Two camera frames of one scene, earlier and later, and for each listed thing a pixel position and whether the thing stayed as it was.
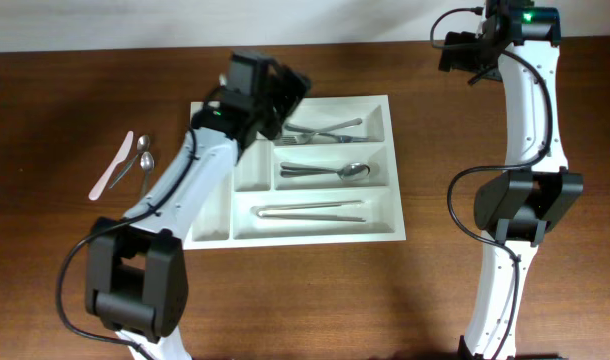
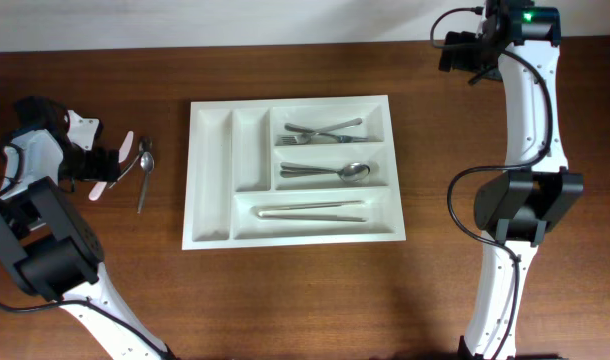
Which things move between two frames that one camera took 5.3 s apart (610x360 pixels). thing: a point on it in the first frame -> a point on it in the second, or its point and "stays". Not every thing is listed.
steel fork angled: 334,137 -> 297,128
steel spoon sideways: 352,171 stays
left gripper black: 289,96 -> 98,172
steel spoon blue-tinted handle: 296,169 stays
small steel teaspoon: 147,162 stays
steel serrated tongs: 257,211 stays
